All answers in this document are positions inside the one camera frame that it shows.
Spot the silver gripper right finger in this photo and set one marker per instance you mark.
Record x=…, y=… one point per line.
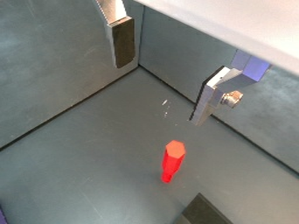
x=220, y=90

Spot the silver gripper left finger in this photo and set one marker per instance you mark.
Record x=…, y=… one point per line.
x=121, y=30

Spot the red hexagonal peg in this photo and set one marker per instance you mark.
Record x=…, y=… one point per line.
x=173, y=159

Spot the purple board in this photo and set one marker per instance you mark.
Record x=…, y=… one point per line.
x=3, y=221

